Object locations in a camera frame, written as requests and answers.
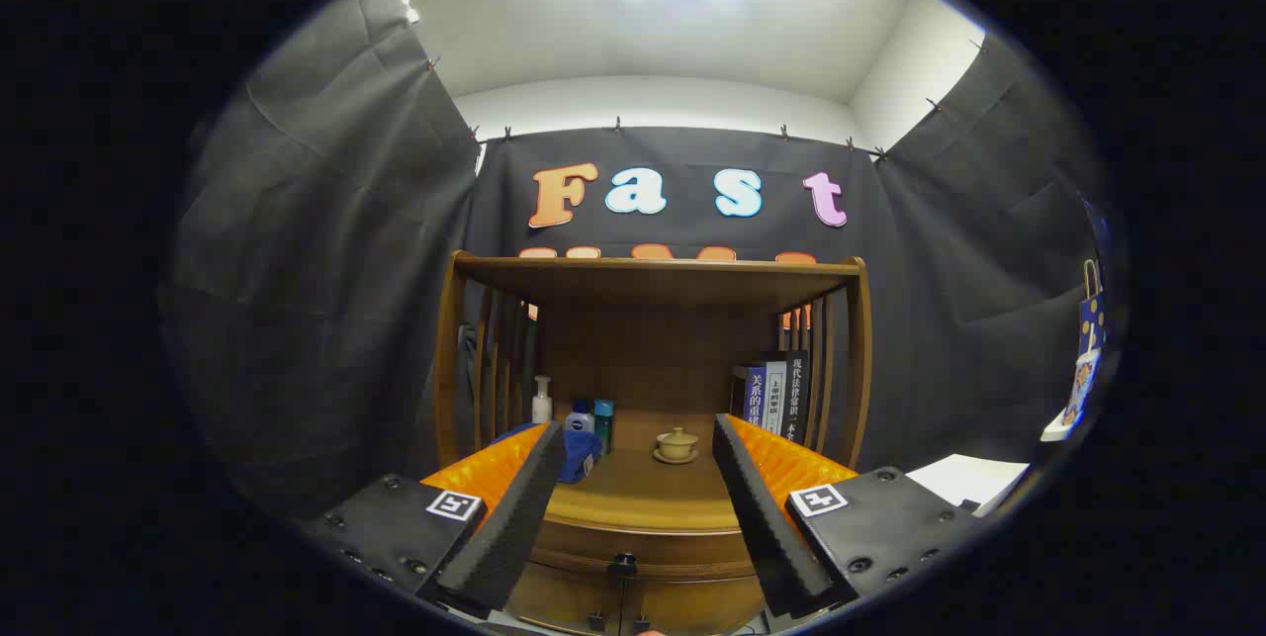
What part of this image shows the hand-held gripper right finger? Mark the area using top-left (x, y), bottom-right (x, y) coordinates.
top-left (712, 413), bottom-right (990, 620)

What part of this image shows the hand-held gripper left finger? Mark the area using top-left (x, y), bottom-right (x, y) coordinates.
top-left (302, 421), bottom-right (568, 620)

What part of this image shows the wooden drawer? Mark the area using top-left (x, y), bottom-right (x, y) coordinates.
top-left (532, 515), bottom-right (763, 583)

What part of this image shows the wooden countertop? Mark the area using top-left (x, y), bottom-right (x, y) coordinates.
top-left (514, 407), bottom-right (782, 533)

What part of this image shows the wooden cabinet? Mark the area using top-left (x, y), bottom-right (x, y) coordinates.
top-left (432, 250), bottom-right (873, 636)

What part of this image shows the beige lidded teacup with saucer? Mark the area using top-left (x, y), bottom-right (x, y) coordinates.
top-left (653, 427), bottom-right (700, 465)

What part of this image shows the blue towel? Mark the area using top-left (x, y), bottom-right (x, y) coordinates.
top-left (492, 421), bottom-right (603, 485)

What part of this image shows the book with blue spine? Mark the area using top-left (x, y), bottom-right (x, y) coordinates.
top-left (732, 366), bottom-right (770, 429)

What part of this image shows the white box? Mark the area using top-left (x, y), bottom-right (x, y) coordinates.
top-left (905, 454), bottom-right (1032, 518)

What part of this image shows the patterned paper bag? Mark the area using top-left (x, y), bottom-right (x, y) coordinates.
top-left (1063, 349), bottom-right (1101, 429)

